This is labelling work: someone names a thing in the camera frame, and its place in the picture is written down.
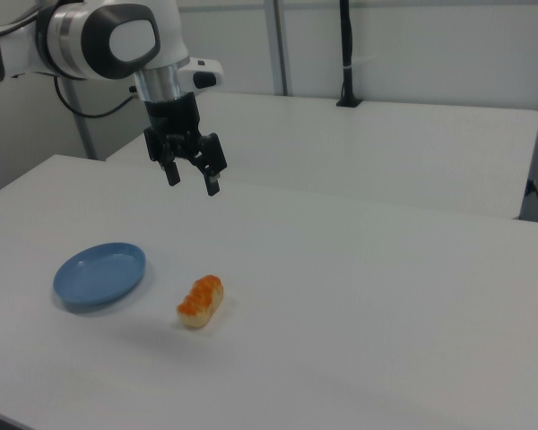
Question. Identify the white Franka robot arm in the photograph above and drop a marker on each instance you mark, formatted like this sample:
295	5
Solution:
72	36

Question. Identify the blue round plate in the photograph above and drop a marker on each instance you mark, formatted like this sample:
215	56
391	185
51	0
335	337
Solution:
94	277

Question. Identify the grey partition post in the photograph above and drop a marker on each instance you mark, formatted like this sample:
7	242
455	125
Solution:
281	45

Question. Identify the bread with orange topping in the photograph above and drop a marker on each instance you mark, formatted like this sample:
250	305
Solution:
199	300

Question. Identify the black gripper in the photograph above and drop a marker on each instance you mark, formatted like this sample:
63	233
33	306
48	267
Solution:
175	118

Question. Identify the black camera pole with base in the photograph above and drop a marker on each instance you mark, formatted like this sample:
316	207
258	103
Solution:
348	45

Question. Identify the grey metal frame post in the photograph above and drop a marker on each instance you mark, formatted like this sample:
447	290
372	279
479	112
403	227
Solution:
87	134

